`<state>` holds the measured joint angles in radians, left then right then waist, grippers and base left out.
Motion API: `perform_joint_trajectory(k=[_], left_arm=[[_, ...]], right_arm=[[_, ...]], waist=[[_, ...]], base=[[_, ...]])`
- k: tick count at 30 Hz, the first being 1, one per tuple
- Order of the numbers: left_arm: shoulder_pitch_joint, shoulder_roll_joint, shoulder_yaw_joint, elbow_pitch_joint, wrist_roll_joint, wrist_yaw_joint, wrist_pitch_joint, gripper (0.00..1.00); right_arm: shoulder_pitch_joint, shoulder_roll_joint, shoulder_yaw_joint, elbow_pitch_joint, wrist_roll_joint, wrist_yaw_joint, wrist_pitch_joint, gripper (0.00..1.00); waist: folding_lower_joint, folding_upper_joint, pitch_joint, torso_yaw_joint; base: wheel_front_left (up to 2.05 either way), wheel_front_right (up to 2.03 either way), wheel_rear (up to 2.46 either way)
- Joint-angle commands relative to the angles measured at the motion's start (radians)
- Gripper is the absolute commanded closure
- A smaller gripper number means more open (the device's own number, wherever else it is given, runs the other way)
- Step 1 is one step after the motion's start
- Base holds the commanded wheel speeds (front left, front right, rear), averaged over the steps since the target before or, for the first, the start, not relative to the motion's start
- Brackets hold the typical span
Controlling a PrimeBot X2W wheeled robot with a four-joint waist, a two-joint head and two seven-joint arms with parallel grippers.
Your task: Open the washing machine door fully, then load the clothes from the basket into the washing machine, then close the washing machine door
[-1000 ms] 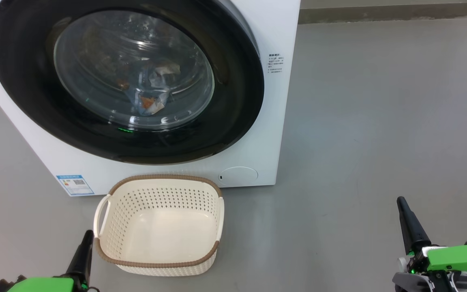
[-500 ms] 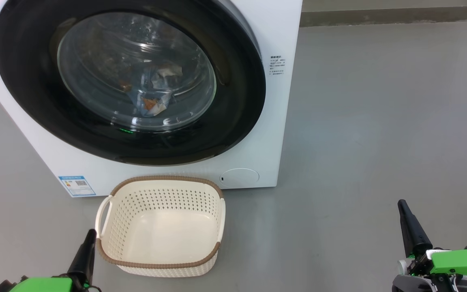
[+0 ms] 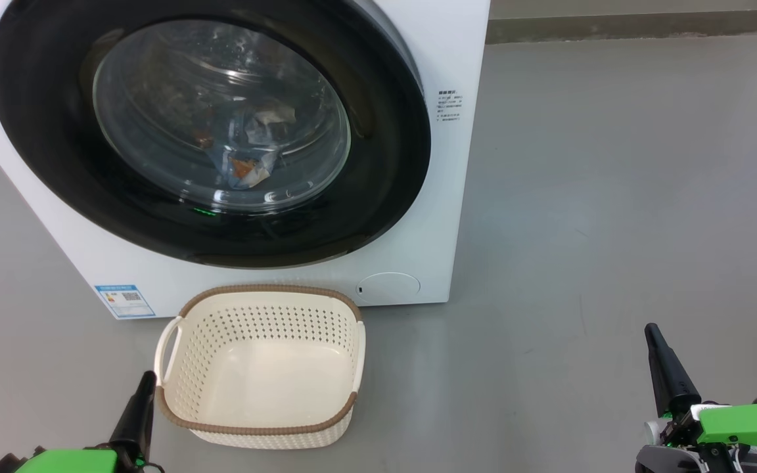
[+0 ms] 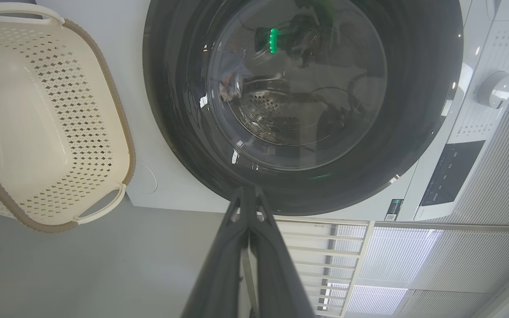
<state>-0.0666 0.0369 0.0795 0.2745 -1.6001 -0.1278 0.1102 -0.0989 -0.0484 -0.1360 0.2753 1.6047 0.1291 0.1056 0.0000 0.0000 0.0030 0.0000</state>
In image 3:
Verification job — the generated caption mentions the cream perforated laundry basket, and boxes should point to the cream perforated laundry basket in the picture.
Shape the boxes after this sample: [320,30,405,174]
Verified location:
[154,284,367,450]

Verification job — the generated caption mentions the white front-load washing machine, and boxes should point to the white front-load washing machine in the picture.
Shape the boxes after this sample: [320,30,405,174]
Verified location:
[0,0,491,321]

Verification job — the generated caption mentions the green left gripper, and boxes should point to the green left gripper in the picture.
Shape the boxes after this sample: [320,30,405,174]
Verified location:
[14,371,158,473]

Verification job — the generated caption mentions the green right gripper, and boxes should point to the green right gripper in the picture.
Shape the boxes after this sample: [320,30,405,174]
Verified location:
[635,323,757,473]

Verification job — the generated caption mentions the round white filter cover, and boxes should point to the round white filter cover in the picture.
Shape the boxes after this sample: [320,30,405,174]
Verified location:
[357,272,421,305]

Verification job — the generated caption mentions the blue energy label sticker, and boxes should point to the blue energy label sticker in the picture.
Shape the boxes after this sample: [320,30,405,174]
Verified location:
[94,284,156,319]

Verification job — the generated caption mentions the black round washing machine door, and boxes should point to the black round washing machine door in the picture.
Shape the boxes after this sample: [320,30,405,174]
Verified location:
[0,0,432,269]

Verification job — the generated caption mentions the cream white garment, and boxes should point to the cream white garment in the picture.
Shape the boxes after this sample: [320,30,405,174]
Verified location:
[244,105,298,142]

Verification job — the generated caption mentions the blue cartoon print garment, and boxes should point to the blue cartoon print garment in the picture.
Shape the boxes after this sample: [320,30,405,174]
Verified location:
[191,99,300,191]

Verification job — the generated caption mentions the small printed text label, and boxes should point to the small printed text label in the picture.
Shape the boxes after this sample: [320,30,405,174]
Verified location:
[436,90,463,124]

